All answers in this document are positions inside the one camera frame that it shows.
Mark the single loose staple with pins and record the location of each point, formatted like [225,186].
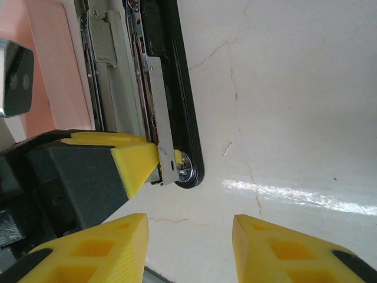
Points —
[227,148]

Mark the pink plastic tray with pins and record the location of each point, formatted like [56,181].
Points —
[59,59]

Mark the black stapler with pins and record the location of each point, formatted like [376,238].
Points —
[176,44]

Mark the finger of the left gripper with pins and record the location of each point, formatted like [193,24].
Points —
[135,165]
[178,156]

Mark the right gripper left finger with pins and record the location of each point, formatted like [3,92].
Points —
[103,259]

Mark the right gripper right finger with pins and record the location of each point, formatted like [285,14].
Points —
[279,259]

